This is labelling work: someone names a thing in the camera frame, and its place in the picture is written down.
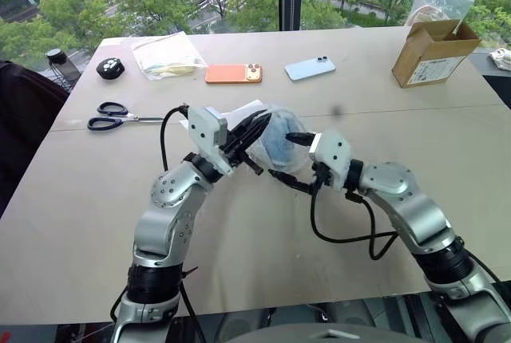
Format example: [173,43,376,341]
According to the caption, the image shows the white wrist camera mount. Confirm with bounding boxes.
[186,105,235,177]
[308,130,353,191]

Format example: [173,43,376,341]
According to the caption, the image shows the translucent white drawstring bag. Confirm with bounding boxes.
[248,99,317,175]

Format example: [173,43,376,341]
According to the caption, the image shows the clear zip plastic bag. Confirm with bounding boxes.
[404,0,477,37]

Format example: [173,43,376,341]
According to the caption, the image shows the clear bag with yellow papers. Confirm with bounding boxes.
[131,31,209,81]

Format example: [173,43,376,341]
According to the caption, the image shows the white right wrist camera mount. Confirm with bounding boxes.
[308,130,353,191]

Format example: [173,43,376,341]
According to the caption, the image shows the light blue smartphone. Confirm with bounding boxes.
[283,55,338,82]

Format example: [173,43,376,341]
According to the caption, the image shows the small black cylinder device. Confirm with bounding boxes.
[45,48,67,66]

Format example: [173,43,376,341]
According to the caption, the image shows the dark fabric chair back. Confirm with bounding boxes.
[0,59,71,219]

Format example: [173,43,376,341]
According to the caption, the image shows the dark blue handled scissors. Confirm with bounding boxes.
[86,101,165,133]

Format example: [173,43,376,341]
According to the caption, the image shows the black round device white buttons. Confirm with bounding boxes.
[96,57,126,81]

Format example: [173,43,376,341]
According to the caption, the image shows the black side table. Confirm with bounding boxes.
[467,49,511,111]

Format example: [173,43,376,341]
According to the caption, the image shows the white bundled cloth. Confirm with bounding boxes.
[489,47,511,72]

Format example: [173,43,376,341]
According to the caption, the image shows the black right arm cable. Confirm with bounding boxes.
[310,164,399,261]

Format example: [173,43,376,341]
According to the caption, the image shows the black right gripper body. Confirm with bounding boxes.
[311,160,334,190]

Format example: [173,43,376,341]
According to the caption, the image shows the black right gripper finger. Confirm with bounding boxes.
[284,132,318,146]
[267,169,315,195]

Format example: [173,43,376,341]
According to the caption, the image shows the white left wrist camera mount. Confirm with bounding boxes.
[186,105,235,177]

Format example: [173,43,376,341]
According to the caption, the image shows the open brown cardboard box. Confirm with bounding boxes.
[390,19,483,89]

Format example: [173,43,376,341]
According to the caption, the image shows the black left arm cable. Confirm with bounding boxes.
[160,104,189,172]

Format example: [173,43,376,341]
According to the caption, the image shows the orange smartphone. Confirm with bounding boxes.
[204,62,264,85]

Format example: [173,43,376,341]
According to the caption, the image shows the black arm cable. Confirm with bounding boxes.
[310,164,399,261]
[160,104,189,172]

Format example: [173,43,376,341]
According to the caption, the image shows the blue towel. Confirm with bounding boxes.
[263,109,309,165]

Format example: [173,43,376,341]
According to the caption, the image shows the grey rounded robot torso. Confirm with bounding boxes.
[271,321,405,343]

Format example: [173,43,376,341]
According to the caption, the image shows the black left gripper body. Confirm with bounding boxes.
[218,138,265,177]

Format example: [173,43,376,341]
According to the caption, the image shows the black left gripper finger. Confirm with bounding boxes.
[235,112,274,157]
[227,111,265,144]

